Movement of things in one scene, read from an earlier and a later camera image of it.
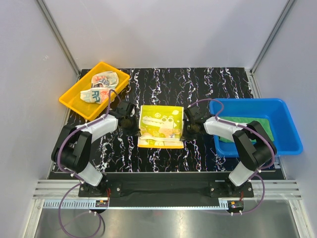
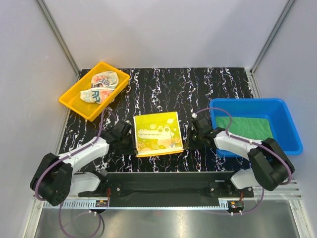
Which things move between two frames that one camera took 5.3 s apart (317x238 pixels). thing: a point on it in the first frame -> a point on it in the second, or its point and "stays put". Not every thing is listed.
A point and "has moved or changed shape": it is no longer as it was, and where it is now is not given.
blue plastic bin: (286, 138) stays put
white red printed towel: (101, 82) stays put
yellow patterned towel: (161, 126) has moved or changed shape
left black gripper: (132, 132) -> (132, 149)
